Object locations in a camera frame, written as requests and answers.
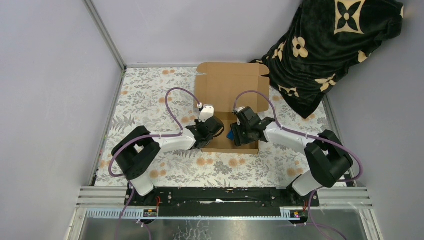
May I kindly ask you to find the small blue block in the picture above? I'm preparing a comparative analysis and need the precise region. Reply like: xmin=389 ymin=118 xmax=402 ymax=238
xmin=226 ymin=130 xmax=235 ymax=141

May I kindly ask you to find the brown cardboard box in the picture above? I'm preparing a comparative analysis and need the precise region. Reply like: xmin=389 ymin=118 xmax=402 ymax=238
xmin=194 ymin=62 xmax=270 ymax=155

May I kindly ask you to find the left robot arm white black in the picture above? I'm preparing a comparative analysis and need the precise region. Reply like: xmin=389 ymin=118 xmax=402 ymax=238
xmin=111 ymin=116 xmax=225 ymax=206

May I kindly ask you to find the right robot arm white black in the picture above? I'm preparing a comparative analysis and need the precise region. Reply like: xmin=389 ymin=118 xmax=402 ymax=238
xmin=230 ymin=107 xmax=353 ymax=206

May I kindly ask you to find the floral patterned table mat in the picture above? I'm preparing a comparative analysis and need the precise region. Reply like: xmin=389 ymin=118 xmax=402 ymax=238
xmin=94 ymin=66 xmax=348 ymax=188

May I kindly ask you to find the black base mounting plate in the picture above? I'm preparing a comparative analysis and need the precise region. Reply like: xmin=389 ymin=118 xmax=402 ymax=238
xmin=124 ymin=186 xmax=320 ymax=218

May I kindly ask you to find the black floral blanket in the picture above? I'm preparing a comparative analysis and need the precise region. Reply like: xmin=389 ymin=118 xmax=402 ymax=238
xmin=255 ymin=0 xmax=404 ymax=119

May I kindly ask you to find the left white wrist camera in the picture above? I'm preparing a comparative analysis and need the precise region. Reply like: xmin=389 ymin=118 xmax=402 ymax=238
xmin=197 ymin=102 xmax=215 ymax=123

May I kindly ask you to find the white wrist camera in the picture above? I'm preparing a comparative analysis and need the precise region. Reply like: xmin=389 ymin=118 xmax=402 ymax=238
xmin=197 ymin=102 xmax=215 ymax=123
xmin=232 ymin=106 xmax=251 ymax=116

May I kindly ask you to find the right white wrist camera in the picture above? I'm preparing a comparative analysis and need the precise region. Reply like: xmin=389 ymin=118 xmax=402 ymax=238
xmin=232 ymin=106 xmax=251 ymax=116

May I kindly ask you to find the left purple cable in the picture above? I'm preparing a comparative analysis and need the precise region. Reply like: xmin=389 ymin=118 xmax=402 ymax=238
xmin=108 ymin=87 xmax=204 ymax=240

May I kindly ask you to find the purple cable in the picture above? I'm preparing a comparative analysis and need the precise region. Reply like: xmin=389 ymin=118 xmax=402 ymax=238
xmin=108 ymin=87 xmax=204 ymax=240
xmin=233 ymin=90 xmax=365 ymax=240

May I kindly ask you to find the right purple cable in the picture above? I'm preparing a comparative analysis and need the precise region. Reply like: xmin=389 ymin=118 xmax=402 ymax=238
xmin=233 ymin=90 xmax=365 ymax=240

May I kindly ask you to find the aluminium frame rail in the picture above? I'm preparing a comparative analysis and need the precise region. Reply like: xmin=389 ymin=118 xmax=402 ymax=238
xmin=77 ymin=186 xmax=374 ymax=210

